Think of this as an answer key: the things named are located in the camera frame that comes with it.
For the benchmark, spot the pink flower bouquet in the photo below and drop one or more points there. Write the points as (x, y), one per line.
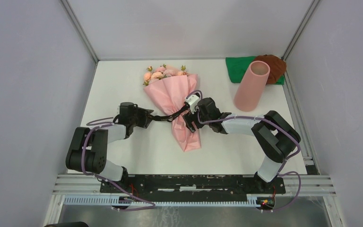
(167, 87)

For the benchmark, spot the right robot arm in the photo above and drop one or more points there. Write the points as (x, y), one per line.
(277, 138)

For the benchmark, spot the brown cloth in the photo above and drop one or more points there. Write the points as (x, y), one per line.
(277, 68)

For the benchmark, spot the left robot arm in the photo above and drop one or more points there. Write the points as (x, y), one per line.
(89, 145)

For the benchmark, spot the blue slotted cable duct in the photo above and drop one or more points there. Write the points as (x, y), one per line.
(112, 200)

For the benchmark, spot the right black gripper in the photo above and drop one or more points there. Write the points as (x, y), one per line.
(188, 118)

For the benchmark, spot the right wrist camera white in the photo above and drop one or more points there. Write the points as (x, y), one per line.
(192, 102)

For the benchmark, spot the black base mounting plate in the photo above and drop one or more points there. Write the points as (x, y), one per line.
(200, 188)

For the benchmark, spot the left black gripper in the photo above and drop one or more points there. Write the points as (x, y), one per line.
(142, 113)

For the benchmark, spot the pink cylindrical vase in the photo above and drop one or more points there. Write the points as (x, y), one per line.
(252, 86)

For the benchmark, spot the green cloth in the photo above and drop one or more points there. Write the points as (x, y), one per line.
(237, 66)

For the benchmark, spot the aluminium rail frame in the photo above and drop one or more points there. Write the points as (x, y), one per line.
(311, 185)

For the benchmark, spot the black ribbon gold lettering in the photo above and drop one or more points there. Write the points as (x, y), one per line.
(168, 118)

